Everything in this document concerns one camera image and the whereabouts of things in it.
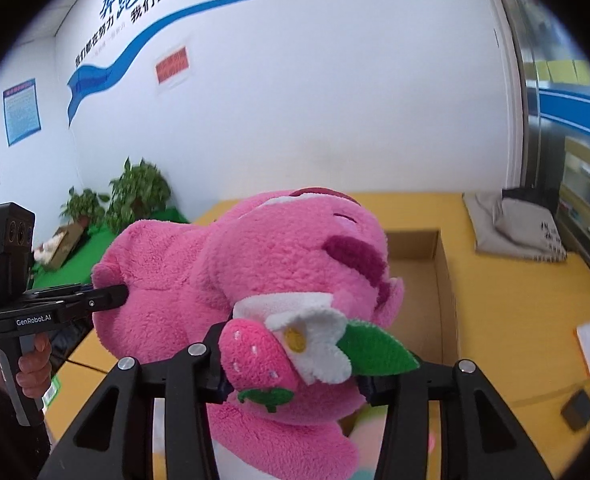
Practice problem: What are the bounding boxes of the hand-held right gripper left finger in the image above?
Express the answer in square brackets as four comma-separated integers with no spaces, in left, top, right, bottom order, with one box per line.
[37,322,237,480]

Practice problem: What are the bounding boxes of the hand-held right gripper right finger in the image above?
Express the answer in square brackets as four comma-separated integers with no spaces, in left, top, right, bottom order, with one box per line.
[354,358,556,480]

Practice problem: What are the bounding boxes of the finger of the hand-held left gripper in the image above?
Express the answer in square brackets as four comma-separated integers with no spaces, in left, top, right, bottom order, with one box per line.
[73,283,129,317]
[31,283,96,297]

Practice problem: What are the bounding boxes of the pink plush bear toy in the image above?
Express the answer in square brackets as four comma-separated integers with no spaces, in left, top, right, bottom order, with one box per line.
[90,187,421,480]

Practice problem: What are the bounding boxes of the cardboard box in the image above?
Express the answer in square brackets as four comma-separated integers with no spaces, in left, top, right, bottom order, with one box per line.
[384,229,462,366]

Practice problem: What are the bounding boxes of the person's left hand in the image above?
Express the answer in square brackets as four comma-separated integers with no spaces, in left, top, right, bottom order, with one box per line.
[17,336,54,402]

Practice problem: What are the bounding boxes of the small open cardboard carton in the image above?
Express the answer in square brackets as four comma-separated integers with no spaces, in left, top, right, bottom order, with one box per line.
[34,222,90,268]

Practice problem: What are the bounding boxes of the pastel plush toy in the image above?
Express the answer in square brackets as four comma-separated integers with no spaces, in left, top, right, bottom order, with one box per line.
[340,402,438,480]

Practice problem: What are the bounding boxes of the green mat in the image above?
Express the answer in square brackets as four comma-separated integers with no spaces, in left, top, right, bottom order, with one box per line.
[27,207,192,291]

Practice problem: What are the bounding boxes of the small potted green plant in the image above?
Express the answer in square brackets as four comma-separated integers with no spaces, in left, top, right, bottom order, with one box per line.
[60,187,110,233]

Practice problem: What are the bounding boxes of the green packet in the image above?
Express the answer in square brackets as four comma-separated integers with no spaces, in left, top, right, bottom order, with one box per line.
[41,376,62,411]

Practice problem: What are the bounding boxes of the large potted green plant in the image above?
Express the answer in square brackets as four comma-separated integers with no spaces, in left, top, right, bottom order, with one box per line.
[106,157,173,226]

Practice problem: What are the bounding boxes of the small black device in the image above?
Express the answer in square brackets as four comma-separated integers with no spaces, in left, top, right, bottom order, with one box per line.
[560,389,590,432]

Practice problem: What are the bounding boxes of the grey cloth bag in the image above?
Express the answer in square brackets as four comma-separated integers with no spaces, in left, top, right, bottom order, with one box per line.
[462,186,569,264]

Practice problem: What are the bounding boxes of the glass partition with blue stripe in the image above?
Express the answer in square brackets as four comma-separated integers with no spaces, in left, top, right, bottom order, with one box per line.
[485,0,590,311]

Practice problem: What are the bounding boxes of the black cable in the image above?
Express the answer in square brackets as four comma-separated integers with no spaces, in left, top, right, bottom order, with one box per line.
[50,352,113,375]

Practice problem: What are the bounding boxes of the blue framed wall poster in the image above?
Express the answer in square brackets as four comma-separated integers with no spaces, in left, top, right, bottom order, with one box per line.
[2,78,42,147]

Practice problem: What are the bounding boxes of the blue wave wall decal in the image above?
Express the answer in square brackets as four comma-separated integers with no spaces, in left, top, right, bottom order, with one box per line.
[66,0,391,129]

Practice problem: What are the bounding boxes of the red wall notice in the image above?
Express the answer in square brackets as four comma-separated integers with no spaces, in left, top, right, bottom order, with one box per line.
[152,42,196,92]

